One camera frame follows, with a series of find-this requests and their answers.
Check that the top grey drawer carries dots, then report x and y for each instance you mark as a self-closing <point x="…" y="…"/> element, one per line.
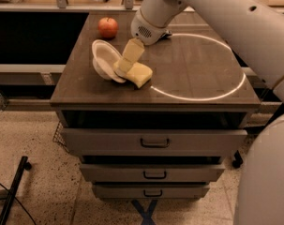
<point x="156" y="143"/>

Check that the grey drawer cabinet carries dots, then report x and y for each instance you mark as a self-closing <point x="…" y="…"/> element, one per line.
<point x="197" y="84"/>

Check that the grey drawer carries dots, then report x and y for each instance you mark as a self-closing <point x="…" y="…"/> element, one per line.
<point x="152" y="191"/>
<point x="156" y="143"/>
<point x="118" y="173"/>

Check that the yellow sponge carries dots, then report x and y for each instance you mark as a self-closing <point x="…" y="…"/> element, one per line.
<point x="137" y="73"/>

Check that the red apple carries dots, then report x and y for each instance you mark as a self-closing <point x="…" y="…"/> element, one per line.
<point x="107" y="27"/>

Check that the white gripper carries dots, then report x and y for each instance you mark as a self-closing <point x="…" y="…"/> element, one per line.
<point x="146" y="32"/>

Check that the black stand leg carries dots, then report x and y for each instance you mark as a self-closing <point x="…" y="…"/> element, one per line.
<point x="11" y="193"/>

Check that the blue chip bag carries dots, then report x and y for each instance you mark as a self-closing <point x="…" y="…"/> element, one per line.
<point x="167" y="33"/>

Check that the white paper bowl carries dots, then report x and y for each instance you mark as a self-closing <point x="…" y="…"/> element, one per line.
<point x="104" y="57"/>

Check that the middle grey drawer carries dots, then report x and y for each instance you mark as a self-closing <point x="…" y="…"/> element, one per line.
<point x="118" y="173"/>

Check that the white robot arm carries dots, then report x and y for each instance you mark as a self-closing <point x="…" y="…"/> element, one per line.
<point x="255" y="32"/>

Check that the bottom grey drawer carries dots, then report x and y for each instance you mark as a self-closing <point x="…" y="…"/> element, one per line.
<point x="152" y="191"/>

